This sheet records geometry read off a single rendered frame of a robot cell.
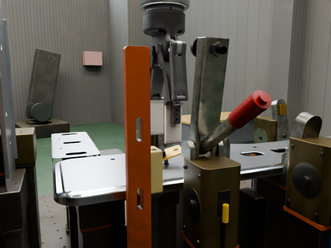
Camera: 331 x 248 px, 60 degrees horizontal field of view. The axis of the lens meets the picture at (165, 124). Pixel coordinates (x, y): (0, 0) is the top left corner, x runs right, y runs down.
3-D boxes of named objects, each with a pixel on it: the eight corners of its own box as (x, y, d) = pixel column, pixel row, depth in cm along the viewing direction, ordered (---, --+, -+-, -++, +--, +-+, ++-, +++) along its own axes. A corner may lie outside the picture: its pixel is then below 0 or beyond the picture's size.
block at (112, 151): (119, 241, 83) (117, 146, 78) (130, 266, 72) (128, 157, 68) (94, 247, 80) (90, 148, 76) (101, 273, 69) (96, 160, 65)
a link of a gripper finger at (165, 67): (174, 47, 52) (177, 43, 51) (184, 105, 50) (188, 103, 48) (154, 46, 51) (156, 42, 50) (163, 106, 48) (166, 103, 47)
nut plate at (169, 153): (179, 145, 57) (177, 140, 57) (184, 152, 54) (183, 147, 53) (139, 160, 56) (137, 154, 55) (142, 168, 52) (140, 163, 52)
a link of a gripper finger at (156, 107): (149, 100, 56) (148, 100, 57) (149, 135, 57) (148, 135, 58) (163, 100, 57) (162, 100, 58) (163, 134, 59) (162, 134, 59)
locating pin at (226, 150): (223, 161, 62) (224, 132, 61) (232, 166, 59) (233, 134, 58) (211, 163, 61) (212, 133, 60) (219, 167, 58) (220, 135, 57)
